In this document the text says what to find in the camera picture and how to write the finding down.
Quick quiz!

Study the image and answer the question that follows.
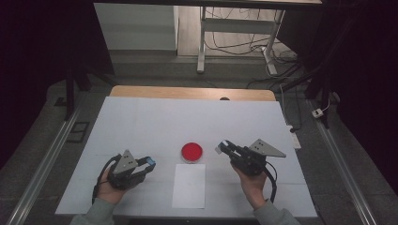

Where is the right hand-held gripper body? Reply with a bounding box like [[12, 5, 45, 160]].
[[229, 138, 287, 177]]

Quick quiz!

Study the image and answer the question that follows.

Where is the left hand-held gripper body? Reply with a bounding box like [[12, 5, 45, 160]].
[[107, 149, 148, 191]]

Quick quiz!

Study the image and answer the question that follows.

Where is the small white stamp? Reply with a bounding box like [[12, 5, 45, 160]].
[[214, 141, 229, 156]]

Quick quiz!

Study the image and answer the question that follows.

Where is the round red ink pad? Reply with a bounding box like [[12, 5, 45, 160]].
[[180, 142, 205, 164]]

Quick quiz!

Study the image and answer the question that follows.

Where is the white paper sheet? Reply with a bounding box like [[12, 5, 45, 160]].
[[171, 163, 207, 210]]

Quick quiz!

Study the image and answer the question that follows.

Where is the person's left hand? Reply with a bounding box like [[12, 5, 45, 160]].
[[95, 168, 133, 206]]

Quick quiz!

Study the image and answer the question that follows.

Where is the person's right hand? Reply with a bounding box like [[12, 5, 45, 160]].
[[230, 163, 274, 211]]

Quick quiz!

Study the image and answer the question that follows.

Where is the white table cover sheet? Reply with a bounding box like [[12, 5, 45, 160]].
[[54, 96, 318, 218]]

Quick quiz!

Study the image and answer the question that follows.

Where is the white power strip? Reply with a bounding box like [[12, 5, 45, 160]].
[[286, 125, 302, 150]]

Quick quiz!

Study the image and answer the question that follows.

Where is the black metal stand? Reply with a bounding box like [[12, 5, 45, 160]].
[[63, 60, 117, 122], [281, 60, 340, 129]]

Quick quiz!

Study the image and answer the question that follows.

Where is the white cabinet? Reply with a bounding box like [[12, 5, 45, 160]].
[[93, 3, 179, 52]]

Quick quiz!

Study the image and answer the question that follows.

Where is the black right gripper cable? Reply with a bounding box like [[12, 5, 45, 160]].
[[264, 160, 279, 204]]

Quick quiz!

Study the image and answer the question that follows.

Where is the black floor socket frame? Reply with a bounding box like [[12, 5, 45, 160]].
[[66, 121, 91, 144]]

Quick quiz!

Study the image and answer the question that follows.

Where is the metal floor rail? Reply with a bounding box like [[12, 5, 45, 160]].
[[5, 93, 86, 225], [308, 98, 378, 225]]

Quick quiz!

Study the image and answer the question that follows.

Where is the black floor cables tangle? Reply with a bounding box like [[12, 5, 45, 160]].
[[205, 7, 299, 65]]

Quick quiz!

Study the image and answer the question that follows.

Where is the white desk frame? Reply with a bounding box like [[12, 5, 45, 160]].
[[196, 6, 286, 76]]

